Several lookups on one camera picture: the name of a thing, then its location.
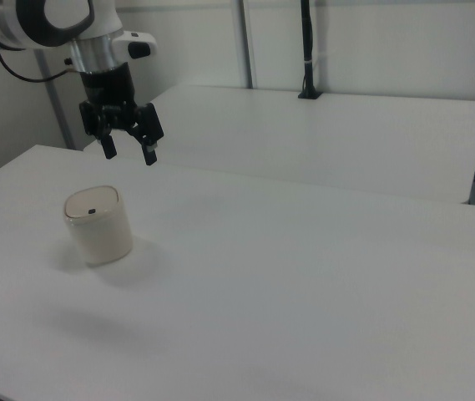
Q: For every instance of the beige plastic trash bin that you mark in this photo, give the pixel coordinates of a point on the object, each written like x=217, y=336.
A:
x=103, y=242

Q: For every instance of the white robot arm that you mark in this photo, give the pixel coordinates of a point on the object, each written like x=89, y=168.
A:
x=103, y=18

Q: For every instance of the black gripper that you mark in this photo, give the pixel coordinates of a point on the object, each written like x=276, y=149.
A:
x=107, y=89

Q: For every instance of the white side table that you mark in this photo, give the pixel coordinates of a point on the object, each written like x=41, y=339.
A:
x=304, y=138

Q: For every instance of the grey aluminium partition post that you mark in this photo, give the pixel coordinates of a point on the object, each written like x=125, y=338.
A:
x=247, y=42

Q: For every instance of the black camera stand pole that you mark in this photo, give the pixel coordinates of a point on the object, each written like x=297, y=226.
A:
x=307, y=42

